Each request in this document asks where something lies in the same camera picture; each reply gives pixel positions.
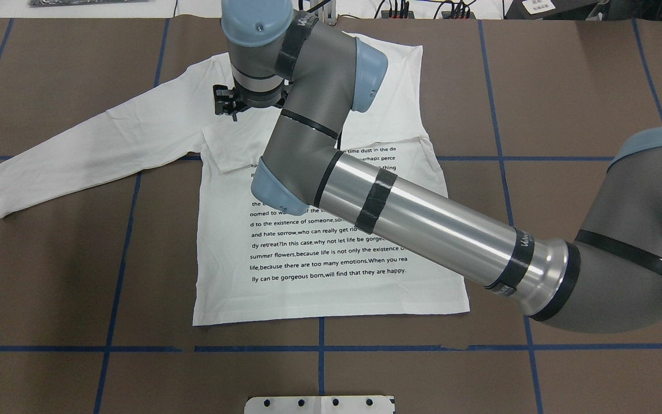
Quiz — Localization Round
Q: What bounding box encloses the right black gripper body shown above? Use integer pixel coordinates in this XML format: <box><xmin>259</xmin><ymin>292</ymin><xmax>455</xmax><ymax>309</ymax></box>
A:
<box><xmin>213</xmin><ymin>83</ymin><xmax>287</xmax><ymax>121</ymax></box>

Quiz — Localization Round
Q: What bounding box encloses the white long-sleeve printed shirt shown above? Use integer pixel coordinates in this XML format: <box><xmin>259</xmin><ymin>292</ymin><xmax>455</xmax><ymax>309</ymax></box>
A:
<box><xmin>0</xmin><ymin>53</ymin><xmax>469</xmax><ymax>327</ymax></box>

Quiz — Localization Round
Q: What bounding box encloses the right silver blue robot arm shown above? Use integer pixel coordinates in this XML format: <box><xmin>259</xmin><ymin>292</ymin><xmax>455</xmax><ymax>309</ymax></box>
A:
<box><xmin>221</xmin><ymin>1</ymin><xmax>662</xmax><ymax>334</ymax></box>

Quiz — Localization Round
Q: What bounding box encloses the silver foil tray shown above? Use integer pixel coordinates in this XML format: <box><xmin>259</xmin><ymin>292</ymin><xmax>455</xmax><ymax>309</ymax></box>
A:
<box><xmin>27</xmin><ymin>0</ymin><xmax>149</xmax><ymax>7</ymax></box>

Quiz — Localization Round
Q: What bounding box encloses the white pedestal column base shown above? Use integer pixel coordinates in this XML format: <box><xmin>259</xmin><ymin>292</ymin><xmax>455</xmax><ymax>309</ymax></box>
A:
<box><xmin>244</xmin><ymin>395</ymin><xmax>397</xmax><ymax>413</ymax></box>

